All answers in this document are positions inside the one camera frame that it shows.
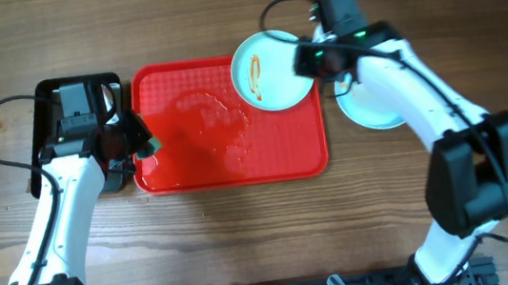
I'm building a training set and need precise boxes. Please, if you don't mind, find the green yellow sponge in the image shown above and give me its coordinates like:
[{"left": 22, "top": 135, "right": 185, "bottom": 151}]
[{"left": 135, "top": 136, "right": 162, "bottom": 159}]

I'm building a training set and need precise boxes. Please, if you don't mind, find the white plate top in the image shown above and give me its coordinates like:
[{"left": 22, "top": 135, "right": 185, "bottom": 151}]
[{"left": 231, "top": 30, "right": 315, "bottom": 112}]

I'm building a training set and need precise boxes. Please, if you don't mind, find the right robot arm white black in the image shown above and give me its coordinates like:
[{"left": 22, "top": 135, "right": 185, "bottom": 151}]
[{"left": 294, "top": 22, "right": 508, "bottom": 285}]

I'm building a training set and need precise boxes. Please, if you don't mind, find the white plate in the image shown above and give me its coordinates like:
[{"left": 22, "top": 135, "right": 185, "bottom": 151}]
[
  {"left": 334, "top": 72, "right": 405, "bottom": 130},
  {"left": 231, "top": 30, "right": 315, "bottom": 112}
]

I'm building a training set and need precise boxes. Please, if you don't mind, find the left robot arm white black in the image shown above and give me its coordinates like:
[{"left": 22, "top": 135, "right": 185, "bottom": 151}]
[{"left": 9, "top": 110, "right": 152, "bottom": 285}]

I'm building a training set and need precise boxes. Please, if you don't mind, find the red plastic tray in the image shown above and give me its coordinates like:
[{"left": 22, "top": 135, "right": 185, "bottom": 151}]
[{"left": 131, "top": 56, "right": 329, "bottom": 195}]

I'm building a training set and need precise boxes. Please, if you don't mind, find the black water tray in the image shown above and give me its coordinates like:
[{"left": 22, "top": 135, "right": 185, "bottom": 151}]
[{"left": 31, "top": 71, "right": 135, "bottom": 193}]

